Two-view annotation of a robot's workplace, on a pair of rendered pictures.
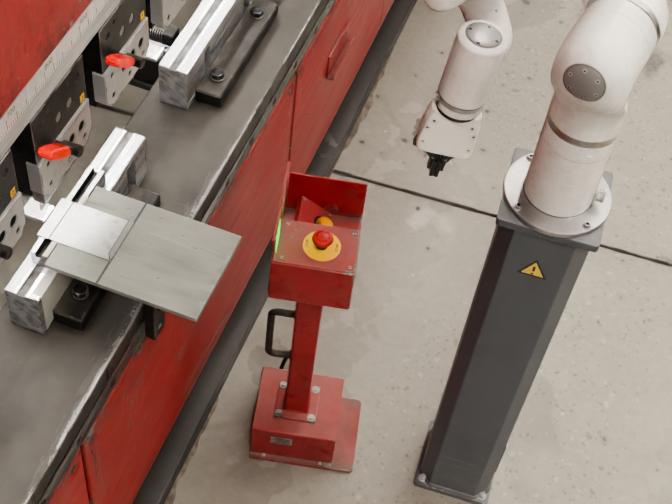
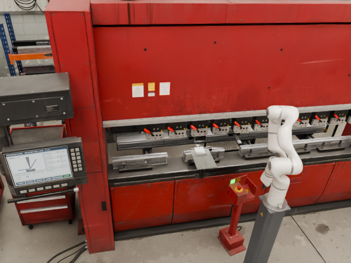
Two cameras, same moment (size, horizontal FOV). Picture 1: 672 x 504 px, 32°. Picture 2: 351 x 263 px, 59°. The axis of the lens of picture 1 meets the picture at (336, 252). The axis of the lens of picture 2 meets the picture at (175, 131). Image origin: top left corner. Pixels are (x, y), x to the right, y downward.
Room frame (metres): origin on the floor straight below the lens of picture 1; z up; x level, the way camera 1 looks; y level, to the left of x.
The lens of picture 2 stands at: (-0.08, -1.51, 2.75)
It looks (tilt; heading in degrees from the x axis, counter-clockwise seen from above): 34 degrees down; 63
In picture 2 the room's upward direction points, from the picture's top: 3 degrees clockwise
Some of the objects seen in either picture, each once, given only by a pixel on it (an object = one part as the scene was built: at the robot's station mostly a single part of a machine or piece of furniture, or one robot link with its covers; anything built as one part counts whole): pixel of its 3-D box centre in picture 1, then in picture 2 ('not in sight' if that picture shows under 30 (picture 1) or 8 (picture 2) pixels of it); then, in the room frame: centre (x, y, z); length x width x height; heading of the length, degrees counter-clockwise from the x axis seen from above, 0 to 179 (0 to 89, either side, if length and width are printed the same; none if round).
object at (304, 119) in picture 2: not in sight; (300, 118); (2.12, 0.22, 1.26); 0.15 x 0.09 x 0.17; 167
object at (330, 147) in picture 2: not in sight; (330, 148); (2.52, 0.07, 0.89); 0.30 x 0.05 x 0.03; 167
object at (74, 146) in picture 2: not in sight; (48, 163); (-0.12, 0.20, 1.42); 0.45 x 0.12 x 0.36; 172
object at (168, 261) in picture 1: (144, 251); (203, 158); (1.13, 0.31, 1.00); 0.26 x 0.18 x 0.01; 77
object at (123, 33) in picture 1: (101, 35); (220, 124); (1.34, 0.41, 1.26); 0.15 x 0.09 x 0.17; 167
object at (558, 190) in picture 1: (569, 159); (277, 193); (1.38, -0.37, 1.09); 0.19 x 0.19 x 0.18
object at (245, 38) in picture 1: (237, 50); (258, 155); (1.74, 0.25, 0.89); 0.30 x 0.05 x 0.03; 167
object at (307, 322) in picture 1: (305, 339); (235, 216); (1.42, 0.04, 0.39); 0.05 x 0.05 x 0.54; 0
